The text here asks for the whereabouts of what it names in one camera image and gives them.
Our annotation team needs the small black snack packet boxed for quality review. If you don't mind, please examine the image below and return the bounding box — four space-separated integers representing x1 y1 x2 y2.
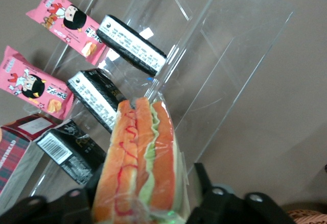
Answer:
96 14 168 77
66 68 128 134
35 119 107 186

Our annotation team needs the dark brown wicker basket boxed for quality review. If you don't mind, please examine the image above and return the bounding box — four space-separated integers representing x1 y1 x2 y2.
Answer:
285 208 327 224

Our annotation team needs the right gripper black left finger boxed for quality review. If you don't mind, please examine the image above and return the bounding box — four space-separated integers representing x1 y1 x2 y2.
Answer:
85 164 106 206

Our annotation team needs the clear acrylic tiered stand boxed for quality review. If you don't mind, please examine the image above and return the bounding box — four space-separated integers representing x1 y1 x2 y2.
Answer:
28 0 294 200

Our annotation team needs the red tartan shortbread box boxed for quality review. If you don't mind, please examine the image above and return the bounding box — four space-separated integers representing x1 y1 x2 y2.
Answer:
0 113 58 207

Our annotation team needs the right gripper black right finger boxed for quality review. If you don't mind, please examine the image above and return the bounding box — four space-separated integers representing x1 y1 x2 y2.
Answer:
193 162 218 206

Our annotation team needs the pink cartoon snack pack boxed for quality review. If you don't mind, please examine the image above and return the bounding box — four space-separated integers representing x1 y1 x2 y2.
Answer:
0 45 75 120
26 0 108 66

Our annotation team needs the triangle sandwich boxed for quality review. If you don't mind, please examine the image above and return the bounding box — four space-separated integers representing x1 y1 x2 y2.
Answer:
91 96 190 224

